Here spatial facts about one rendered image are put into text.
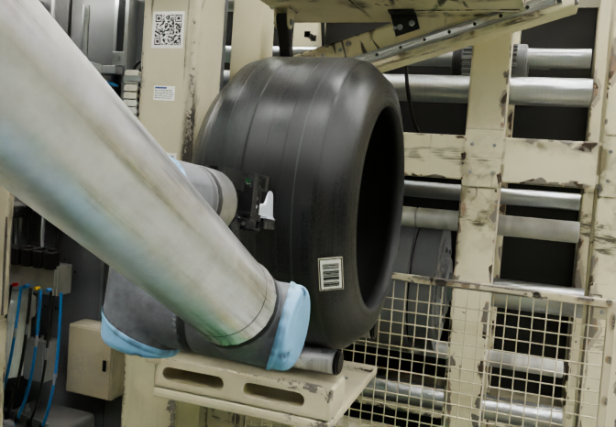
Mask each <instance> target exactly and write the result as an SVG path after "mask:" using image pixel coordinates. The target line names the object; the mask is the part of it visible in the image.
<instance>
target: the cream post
mask: <svg viewBox="0 0 616 427"><path fill-rule="evenodd" d="M225 2H226V0H145V12H144V28H143V44H142V61H141V76H140V93H139V109H138V120H139V122H140V123H141V124H142V125H143V126H144V127H145V128H146V129H147V130H148V132H149V133H150V134H151V135H152V136H153V138H154V139H155V140H156V141H157V142H158V144H159V145H160V146H161V147H162V149H163V150H164V151H165V152H166V153H177V154H176V159H177V160H181V161H185V162H188V163H191V160H192V155H193V149H194V145H195V142H196V138H197V136H198V133H199V130H200V127H201V125H202V122H203V120H204V117H205V115H206V113H207V111H208V109H209V107H210V105H211V103H212V102H213V100H214V99H215V97H216V96H217V95H218V94H219V90H220V75H221V60H222V47H223V32H224V17H225ZM170 11H185V17H184V32H183V48H182V49H161V48H152V47H151V40H152V24H153V12H170ZM154 85H158V86H175V96H174V101H162V100H153V98H154ZM154 377H155V364H151V363H147V362H146V360H145V357H140V356H137V355H128V354H125V366H124V383H123V398H122V415H121V427H198V422H199V409H200V406H199V405H194V404H191V403H186V402H181V401H177V400H170V399H165V398H161V397H157V396H153V388H154V387H155V386H156V385H155V384H154Z"/></svg>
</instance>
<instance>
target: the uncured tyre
mask: <svg viewBox="0 0 616 427"><path fill-rule="evenodd" d="M191 163H192V164H195V165H200V166H201V165H212V166H226V167H228V168H232V169H235V170H241V171H244V172H256V173H258V174H261V175H264V176H268V177H269V187H268V191H271V192H272V193H273V218H274V219H275V226H274V230H269V229H260V228H257V229H259V231H250V230H242V229H239V232H240V237H241V243H242V245H243V246H244V247H245V248H246V249H247V251H248V252H249V253H250V254H251V256H252V257H253V258H255V259H256V261H257V262H258V263H259V264H261V265H262V266H263V267H264V268H265V269H266V270H267V271H268V272H269V273H270V275H271V276H272V277H273V278H274V279H275V280H277V281H282V282H287V283H290V282H291V281H293V282H295V283H296V284H298V285H302V286H304V287H305V288H306V289H307V290H308V293H309V296H310V319H309V325H308V330H307V335H306V337H305V341H304V344H305V345H314V346H320V347H325V348H331V349H341V348H346V347H348V346H350V345H352V344H353V343H354V342H356V341H357V340H358V339H359V338H360V337H362V336H363V335H364V334H366V333H368V332H369V331H370V330H371V329H372V327H373V326H374V325H375V323H376V321H377V320H378V318H379V316H380V313H381V310H382V308H383V305H384V302H385V300H386V297H387V294H388V291H389V287H390V284H391V277H392V273H393V269H394V264H395V259H396V255H397V249H398V244H399V237H400V231H401V223H402V206H403V192H404V164H405V159H404V134H403V123H402V111H401V107H400V102H399V99H398V95H397V93H396V91H395V89H394V87H393V85H392V84H391V82H390V81H389V80H388V79H387V78H386V77H385V76H384V75H383V74H382V73H381V72H380V71H379V70H378V69H377V68H376V67H375V66H374V65H373V64H372V63H370V62H367V61H363V60H359V59H356V58H338V57H267V58H265V59H261V60H255V61H252V62H250V63H249V64H247V65H245V66H244V67H243V68H241V69H240V70H239V71H238V72H237V73H236V74H235V75H234V76H233V78H232V79H231V80H230V81H229V82H228V83H227V84H226V85H225V87H224V88H223V89H222V90H221V91H220V92H219V94H218V95H217V96H216V97H215V99H214V100H213V102H212V103H211V105H210V107H209V109H208V111H207V113H206V115H205V117H204V119H203V122H202V125H201V127H200V130H199V133H198V136H197V138H196V142H195V145H194V149H193V153H192V160H191ZM325 257H343V278H344V288H343V289H342V290H321V291H320V289H319V272H318V258H325Z"/></svg>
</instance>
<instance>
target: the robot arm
mask: <svg viewBox="0 0 616 427"><path fill-rule="evenodd" d="M248 176H250V177H251V178H252V179H250V178H249V177H248ZM259 177H261V178H264V185H263V189H262V188H260V186H259V185H260V180H259ZM269 179H270V177H268V176H264V175H261V174H258V173H256V172H244V171H241V170H235V169H232V168H228V167H226V166H212V165H201V166H200V165H195V164H192V163H188V162H185V161H181V160H177V159H175V158H173V157H171V156H168V155H167V153H166V152H165V151H164V150H163V149H162V147H161V146H160V145H159V144H158V142H157V141H156V140H155V139H154V138H153V136H152V135H151V134H150V133H149V132H148V130H147V129H146V128H145V127H144V126H143V125H142V124H141V123H140V122H139V120H138V119H137V118H136V117H135V116H134V114H133V113H132V112H131V111H130V110H129V108H128V107H127V106H126V105H125V103H124V102H123V101H122V100H121V99H120V97H119V96H118V95H117V94H116V92H115V91H114V90H113V89H112V88H111V86H110V85H109V84H108V83H107V82H106V80H105V79H104V78H103V77H102V75H101V74H100V73H99V72H98V71H97V69H96V68H95V67H94V66H93V64H92V63H91V62H90V61H88V59H87V58H86V57H85V56H84V55H83V53H82V52H81V51H80V50H79V49H78V47H77V46H76V45H75V44H74V43H73V41H72V40H71V39H70V38H69V36H68V35H67V34H66V33H65V32H64V30H63V29H62V28H61V27H60V25H59V24H58V23H57V22H56V21H55V19H54V18H53V17H52V16H51V15H50V13H49V12H48V11H47V10H46V8H45V7H44V6H43V5H42V4H41V2H40V1H39V0H0V186H2V187H3V188H4V189H6V190H7V191H8V192H10V193H11V194H13V195H14V196H16V197H17V198H18V199H19V200H20V201H21V202H23V203H24V204H26V205H27V206H29V207H30V208H31V209H33V210H34V211H35V212H37V213H38V214H40V215H41V216H42V217H44V218H45V219H47V220H48V221H49V222H51V223H52V224H54V225H55V226H56V227H58V228H59V229H60V230H61V231H62V232H64V233H65V234H66V235H68V236H69V237H71V238H72V239H73V240H75V241H76V242H77V243H79V244H80V245H82V246H83V247H85V248H86V249H87V250H89V251H90V252H91V253H93V254H94V255H95V256H97V257H99V258H100V259H101V260H103V262H104V263H106V264H107V265H108V266H109V272H108V278H107V284H106V291H105V297H104V305H103V307H102V309H101V315H102V325H101V336H102V339H103V341H104V342H105V343H106V344H107V345H108V346H110V347H111V348H113V349H115V350H116V351H119V352H121V353H124V354H128V355H137V356H140V357H145V358H169V357H173V356H176V355H177V354H178V353H179V352H180V350H183V351H187V352H195V353H199V354H204V355H208V356H215V357H220V358H224V359H228V360H233V361H237V362H241V363H245V364H250V365H254V366H258V367H265V368H266V370H271V369H276V370H281V371H285V370H288V369H290V368H291V367H292V366H293V365H294V364H295V363H296V361H297V360H298V358H299V356H300V353H301V352H302V349H303V345H304V341H305V337H306V335H307V330H308V325H309V319H310V296H309V293H308V290H307V289H306V288H305V287H304V286H302V285H298V284H296V283H295V282H293V281H291V282H290V283H287V282H282V281H277V280H275V279H274V278H273V277H272V276H271V275H270V273H269V272H268V271H267V270H266V269H265V268H264V267H263V266H262V265H261V264H259V263H258V262H257V261H256V259H255V258H253V257H252V256H251V254H250V253H249V252H248V251H247V249H246V248H245V247H244V246H243V245H242V243H241V237H240V232H239V229H242V230H250V231H259V229H257V228H260V229H269V230H274V226H275V219H274V218H273V193H272V192H271V191H268V187H269ZM262 192H267V193H268V194H267V196H266V199H265V202H264V203H261V195H262Z"/></svg>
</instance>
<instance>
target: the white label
mask: <svg viewBox="0 0 616 427"><path fill-rule="evenodd" d="M318 272H319V289H320V291H321V290H342V289H343V288H344V278H343V257H325V258H318Z"/></svg>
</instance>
